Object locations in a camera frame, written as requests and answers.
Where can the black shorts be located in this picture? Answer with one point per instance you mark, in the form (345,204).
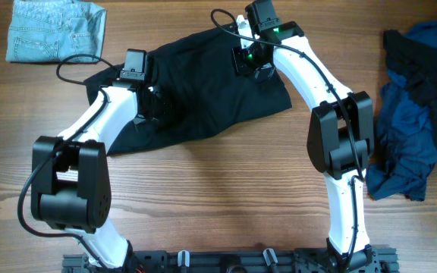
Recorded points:
(196,75)

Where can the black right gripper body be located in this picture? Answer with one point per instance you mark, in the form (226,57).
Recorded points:
(246,60)

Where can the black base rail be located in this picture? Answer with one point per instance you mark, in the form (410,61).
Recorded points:
(299,260)

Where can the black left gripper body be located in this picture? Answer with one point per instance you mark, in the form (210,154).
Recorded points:
(156,106)

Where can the folded light blue jeans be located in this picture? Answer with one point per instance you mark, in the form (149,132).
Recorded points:
(51,31)

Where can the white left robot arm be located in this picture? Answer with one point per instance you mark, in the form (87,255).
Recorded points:
(68,193)

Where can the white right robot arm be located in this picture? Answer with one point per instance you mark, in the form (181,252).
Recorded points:
(340,135)

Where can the blue garment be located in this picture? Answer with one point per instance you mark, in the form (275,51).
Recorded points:
(404,135)

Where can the dark navy garment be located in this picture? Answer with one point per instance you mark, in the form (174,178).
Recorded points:
(417,63)

